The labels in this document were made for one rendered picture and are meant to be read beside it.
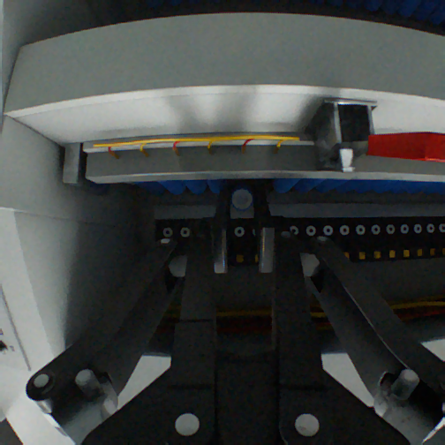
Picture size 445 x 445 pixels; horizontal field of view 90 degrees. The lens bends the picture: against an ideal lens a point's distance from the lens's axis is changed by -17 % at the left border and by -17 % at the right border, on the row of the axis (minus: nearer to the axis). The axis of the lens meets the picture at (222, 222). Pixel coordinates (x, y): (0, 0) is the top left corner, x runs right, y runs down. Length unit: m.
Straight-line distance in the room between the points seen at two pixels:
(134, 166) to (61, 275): 0.09
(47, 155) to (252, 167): 0.13
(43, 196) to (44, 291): 0.06
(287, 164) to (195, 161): 0.06
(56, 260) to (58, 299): 0.03
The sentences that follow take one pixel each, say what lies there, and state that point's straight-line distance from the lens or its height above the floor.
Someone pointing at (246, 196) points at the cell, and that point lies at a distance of 0.20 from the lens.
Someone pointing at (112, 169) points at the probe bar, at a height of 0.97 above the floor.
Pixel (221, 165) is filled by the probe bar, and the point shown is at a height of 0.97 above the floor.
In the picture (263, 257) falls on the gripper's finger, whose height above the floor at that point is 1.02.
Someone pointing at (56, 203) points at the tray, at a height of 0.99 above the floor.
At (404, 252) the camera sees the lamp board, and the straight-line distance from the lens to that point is 0.36.
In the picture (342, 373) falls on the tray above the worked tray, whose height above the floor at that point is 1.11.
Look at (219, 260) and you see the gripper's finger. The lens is 0.16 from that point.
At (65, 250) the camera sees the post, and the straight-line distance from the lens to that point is 0.21.
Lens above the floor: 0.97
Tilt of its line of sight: 15 degrees up
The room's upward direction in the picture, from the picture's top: 179 degrees clockwise
